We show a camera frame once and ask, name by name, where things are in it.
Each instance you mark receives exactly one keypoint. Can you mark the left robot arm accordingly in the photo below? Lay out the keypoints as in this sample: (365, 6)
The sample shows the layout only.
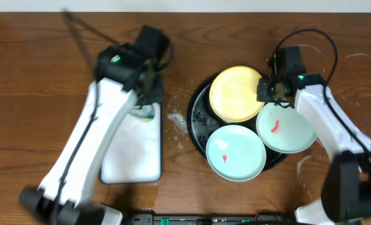
(64, 196)

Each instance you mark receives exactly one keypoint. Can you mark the green sponge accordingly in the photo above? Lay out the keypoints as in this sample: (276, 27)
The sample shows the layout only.
(144, 107)

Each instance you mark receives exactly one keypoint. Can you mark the light green plate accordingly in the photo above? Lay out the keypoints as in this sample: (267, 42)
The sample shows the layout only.
(283, 129)
(236, 153)

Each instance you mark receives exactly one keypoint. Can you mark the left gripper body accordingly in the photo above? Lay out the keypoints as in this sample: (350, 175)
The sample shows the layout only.
(151, 89)

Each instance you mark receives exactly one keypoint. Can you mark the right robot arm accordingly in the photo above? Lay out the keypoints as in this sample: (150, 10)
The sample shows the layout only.
(346, 193)

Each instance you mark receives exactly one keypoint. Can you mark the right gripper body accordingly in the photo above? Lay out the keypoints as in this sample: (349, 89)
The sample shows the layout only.
(268, 90)

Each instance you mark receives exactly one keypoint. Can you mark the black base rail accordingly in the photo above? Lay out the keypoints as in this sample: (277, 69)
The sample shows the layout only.
(150, 219)

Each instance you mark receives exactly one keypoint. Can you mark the white rectangular foam tray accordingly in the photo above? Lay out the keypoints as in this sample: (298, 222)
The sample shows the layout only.
(134, 155)

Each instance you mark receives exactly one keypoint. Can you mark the light green plate front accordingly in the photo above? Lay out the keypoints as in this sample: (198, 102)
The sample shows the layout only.
(236, 153)

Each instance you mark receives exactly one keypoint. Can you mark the yellow plate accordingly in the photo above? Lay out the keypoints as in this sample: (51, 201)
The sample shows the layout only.
(233, 94)

